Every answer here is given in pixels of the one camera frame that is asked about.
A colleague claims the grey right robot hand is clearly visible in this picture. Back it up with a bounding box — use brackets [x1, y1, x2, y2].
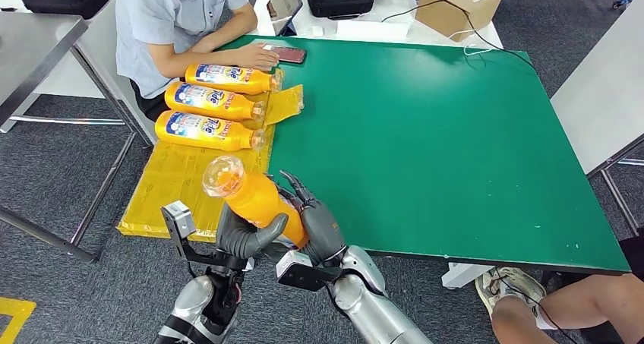
[273, 169, 348, 267]

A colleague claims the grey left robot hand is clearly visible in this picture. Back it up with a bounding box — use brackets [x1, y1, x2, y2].
[215, 203, 290, 271]

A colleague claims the person's right hand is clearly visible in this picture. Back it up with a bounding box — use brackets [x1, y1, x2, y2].
[235, 42, 281, 73]

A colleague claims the orange detergent bottle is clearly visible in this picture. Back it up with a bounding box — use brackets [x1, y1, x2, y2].
[164, 81, 267, 122]
[202, 155, 309, 250]
[185, 62, 284, 96]
[154, 110, 267, 153]

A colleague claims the smartphone with red case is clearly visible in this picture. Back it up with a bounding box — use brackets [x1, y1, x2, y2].
[264, 45, 308, 65]

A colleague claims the tablet on stand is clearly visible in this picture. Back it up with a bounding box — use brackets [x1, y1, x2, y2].
[267, 0, 305, 36]

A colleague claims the yellow taped cardboard sheet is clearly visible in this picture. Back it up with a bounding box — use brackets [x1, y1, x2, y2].
[116, 70, 305, 243]

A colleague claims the person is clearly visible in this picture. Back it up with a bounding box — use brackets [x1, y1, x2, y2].
[490, 235, 644, 344]
[115, 0, 281, 123]

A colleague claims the white desk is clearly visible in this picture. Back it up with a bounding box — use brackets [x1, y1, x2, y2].
[253, 0, 504, 50]

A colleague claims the white table leg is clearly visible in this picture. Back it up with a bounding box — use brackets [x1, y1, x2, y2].
[441, 262, 497, 290]

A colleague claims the pale grey table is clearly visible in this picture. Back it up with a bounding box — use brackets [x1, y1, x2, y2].
[551, 0, 644, 237]
[0, 0, 165, 147]

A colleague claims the white sneaker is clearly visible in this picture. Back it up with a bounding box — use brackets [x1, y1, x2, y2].
[475, 267, 547, 330]

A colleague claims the brown cardboard box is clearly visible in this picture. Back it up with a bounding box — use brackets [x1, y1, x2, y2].
[415, 0, 504, 43]

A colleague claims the stainless steel table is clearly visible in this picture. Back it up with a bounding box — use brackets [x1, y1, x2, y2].
[0, 10, 154, 262]

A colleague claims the yellow floor tape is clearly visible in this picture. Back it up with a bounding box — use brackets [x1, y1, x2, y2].
[0, 296, 39, 344]

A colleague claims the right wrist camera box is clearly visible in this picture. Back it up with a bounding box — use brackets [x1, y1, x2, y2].
[275, 249, 343, 292]

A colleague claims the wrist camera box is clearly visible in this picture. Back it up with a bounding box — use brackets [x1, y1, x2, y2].
[160, 200, 197, 242]
[275, 249, 343, 292]

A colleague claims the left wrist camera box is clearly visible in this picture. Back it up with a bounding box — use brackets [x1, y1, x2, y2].
[160, 200, 197, 242]

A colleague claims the white cable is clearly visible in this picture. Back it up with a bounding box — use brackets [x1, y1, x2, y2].
[449, 28, 497, 58]

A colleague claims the black cable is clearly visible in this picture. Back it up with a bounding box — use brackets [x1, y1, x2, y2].
[381, 0, 540, 76]

